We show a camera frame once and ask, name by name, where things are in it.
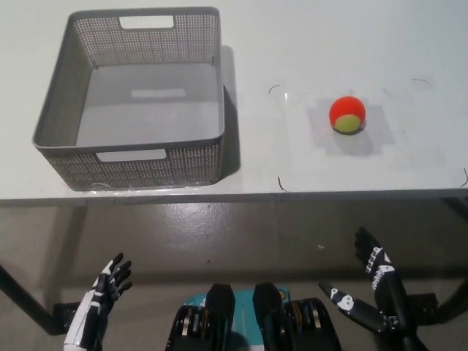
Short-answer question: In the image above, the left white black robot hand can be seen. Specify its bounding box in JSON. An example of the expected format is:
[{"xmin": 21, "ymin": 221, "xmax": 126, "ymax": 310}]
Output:
[{"xmin": 64, "ymin": 252, "xmax": 133, "ymax": 348}]

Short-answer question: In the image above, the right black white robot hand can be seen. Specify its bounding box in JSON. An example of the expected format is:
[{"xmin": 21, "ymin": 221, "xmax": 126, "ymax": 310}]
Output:
[{"xmin": 317, "ymin": 226, "xmax": 412, "ymax": 332}]

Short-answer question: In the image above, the orange and yellow tennis ball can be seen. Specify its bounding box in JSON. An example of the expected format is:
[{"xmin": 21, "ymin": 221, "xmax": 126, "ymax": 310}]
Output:
[{"xmin": 328, "ymin": 95, "xmax": 366, "ymax": 135}]

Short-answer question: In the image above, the black teal robot body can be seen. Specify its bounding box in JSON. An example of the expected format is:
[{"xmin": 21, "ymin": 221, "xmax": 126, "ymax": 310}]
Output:
[{"xmin": 166, "ymin": 282, "xmax": 343, "ymax": 351}]

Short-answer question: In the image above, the grey perforated plastic basket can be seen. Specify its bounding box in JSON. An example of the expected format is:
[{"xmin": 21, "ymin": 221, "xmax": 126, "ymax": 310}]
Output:
[{"xmin": 31, "ymin": 6, "xmax": 225, "ymax": 192}]

